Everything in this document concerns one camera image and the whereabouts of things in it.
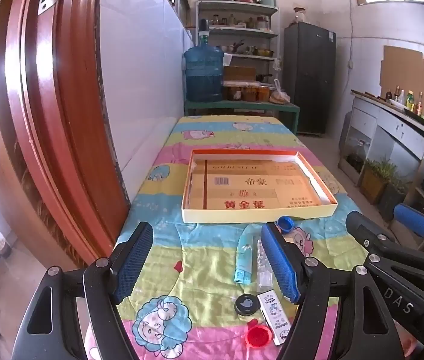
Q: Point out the red label bottle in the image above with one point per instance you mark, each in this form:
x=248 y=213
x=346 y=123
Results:
x=419 y=107

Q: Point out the white printed small box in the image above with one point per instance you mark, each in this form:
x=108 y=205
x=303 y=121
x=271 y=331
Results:
x=273 y=318

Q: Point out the printed cardboard sheet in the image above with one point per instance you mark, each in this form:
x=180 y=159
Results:
x=253 y=191

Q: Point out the row of small jars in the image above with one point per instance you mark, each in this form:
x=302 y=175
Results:
x=234 y=21

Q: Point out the grey kitchen counter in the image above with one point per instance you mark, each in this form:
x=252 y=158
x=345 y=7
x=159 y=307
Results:
x=384 y=120

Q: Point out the black pan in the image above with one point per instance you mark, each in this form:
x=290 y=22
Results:
x=262 y=78

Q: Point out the brown cardboard box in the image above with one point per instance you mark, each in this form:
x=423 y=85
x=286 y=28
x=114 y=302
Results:
x=240 y=74

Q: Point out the grey gas cylinder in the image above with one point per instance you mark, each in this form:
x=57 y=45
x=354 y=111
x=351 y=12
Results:
x=345 y=135

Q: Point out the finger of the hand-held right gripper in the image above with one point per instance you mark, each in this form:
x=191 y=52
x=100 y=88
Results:
x=365 y=230
x=412 y=223

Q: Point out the clear plastic box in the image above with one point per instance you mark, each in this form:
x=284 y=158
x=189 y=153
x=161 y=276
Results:
x=262 y=270

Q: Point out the water jug pump dispenser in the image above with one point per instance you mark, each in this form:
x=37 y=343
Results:
x=204 y=32

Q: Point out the jar of orange pickles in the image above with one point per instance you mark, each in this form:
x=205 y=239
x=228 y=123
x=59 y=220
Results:
x=250 y=94
x=264 y=94
x=234 y=94

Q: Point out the yellow green bottle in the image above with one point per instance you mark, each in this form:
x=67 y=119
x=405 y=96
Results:
x=410 y=99

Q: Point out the red bottle cap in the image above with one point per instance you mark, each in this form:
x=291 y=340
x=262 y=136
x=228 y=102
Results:
x=258 y=336

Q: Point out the dark planter with grass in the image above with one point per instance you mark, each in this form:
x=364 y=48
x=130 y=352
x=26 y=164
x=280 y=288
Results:
x=390 y=202

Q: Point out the plastic bag of food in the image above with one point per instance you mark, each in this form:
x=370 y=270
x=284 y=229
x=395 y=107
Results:
x=279 y=96

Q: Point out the brown sauce bottle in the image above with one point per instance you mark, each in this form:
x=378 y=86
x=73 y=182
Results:
x=396 y=93

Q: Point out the dark refrigerator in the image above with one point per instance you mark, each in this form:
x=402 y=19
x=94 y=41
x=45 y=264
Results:
x=309 y=82

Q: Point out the cream orange shallow tray box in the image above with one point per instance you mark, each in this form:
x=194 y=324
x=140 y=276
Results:
x=234 y=215

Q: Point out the teal tube packet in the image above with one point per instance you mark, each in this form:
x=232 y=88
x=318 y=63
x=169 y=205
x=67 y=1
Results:
x=242 y=262

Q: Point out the white plastic bottle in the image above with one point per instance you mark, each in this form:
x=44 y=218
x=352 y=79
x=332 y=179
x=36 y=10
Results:
x=402 y=97

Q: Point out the dark sauce bottle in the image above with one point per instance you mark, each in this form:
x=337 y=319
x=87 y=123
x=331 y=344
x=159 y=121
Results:
x=389 y=95

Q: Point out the green table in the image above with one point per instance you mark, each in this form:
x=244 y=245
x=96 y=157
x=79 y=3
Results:
x=242 y=105

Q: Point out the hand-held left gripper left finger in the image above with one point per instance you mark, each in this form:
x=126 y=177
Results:
x=133 y=266

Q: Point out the black round cap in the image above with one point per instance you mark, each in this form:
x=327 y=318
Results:
x=245 y=304

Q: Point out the blue bottle cap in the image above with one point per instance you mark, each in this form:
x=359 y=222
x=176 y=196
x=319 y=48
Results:
x=285 y=224

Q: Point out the white metal shelf rack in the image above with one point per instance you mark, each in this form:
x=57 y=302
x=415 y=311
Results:
x=234 y=6

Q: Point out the red wooden door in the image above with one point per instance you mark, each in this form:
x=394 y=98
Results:
x=46 y=120

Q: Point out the glass jug with white cap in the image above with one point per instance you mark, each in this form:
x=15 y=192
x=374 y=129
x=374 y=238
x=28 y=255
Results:
x=357 y=157

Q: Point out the wooden planter with grass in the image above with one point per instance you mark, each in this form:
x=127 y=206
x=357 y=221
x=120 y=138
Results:
x=372 y=187

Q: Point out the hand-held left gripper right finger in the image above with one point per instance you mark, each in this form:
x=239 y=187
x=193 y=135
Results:
x=281 y=266

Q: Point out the blue water jug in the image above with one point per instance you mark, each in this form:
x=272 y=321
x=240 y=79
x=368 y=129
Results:
x=202 y=75

